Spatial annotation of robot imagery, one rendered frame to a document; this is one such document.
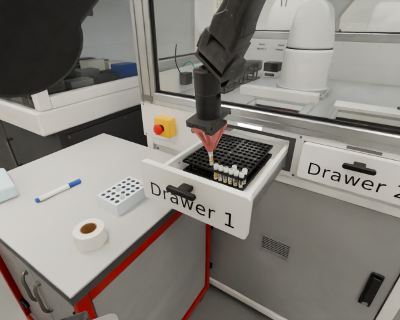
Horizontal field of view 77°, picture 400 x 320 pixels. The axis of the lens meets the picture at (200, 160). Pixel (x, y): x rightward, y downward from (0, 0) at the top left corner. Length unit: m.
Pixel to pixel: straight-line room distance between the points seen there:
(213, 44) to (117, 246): 0.49
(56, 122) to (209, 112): 0.83
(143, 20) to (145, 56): 0.11
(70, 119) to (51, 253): 0.72
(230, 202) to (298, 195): 0.40
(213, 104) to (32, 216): 0.58
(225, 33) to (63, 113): 0.94
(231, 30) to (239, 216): 0.34
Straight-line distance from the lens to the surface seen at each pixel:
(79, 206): 0.82
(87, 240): 0.65
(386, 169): 0.78
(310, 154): 0.78
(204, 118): 0.57
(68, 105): 1.28
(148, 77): 1.01
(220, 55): 0.49
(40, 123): 1.23
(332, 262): 1.02
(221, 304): 1.45
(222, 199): 0.53
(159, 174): 0.61
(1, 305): 1.74
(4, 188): 0.94
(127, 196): 0.74
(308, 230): 0.96
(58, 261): 0.68
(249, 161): 0.69
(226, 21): 0.46
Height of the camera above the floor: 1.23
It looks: 29 degrees down
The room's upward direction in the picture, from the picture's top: straight up
